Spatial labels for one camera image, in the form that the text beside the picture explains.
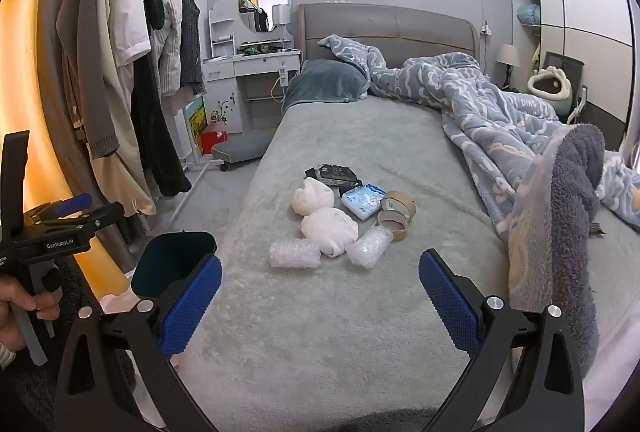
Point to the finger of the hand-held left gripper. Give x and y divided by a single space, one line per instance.
100 214
72 204

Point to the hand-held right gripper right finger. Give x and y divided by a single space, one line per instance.
450 307

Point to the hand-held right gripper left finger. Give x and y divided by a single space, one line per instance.
192 307

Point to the dark teal waste bin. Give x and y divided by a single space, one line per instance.
172 259

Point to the brown cardboard tape roll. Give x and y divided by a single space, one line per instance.
400 204
392 226

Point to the clear bubble wrap roll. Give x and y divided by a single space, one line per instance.
295 253
369 247

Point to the small white paper ball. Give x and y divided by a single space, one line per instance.
312 197

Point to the person's left forearm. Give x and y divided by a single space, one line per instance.
5 357

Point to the person's left hand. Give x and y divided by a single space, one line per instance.
12 297

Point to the white clothes rack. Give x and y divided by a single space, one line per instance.
192 184

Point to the black fuzzy garment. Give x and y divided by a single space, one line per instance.
155 127

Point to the grey knit cardigan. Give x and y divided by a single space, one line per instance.
95 77

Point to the red box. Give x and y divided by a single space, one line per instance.
210 140

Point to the blue white tissue packet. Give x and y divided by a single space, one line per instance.
362 202

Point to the yellow framed painting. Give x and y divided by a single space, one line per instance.
196 115

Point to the large white crumpled paper ball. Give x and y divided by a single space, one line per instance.
330 229

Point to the grey fluffy blanket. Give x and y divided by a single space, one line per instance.
570 222

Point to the yellow curtain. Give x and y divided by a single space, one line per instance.
35 62

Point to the grey cushioned stool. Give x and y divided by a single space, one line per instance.
242 146

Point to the black plastic packet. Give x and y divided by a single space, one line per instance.
332 173

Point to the blue patterned blanket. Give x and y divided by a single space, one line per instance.
480 122

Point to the white striped garment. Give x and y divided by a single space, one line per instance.
167 37

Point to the grey bed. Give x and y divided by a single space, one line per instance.
350 137

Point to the white shirt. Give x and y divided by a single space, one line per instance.
131 12

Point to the dark grey knit vest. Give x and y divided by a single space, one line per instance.
190 27

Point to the white dressing table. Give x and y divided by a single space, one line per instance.
260 62

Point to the white power strip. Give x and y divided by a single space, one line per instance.
283 75

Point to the blue-grey pillow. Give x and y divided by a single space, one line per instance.
325 85

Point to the white bedside lamp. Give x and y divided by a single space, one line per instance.
509 55

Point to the round mirror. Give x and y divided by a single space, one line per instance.
264 2

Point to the silver table lamp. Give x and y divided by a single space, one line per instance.
281 15

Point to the black chair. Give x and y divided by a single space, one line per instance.
565 60

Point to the light blue bag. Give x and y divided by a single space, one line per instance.
529 14

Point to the white wardrobe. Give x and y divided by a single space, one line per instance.
585 27

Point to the wall socket plug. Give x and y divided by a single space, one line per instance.
485 28

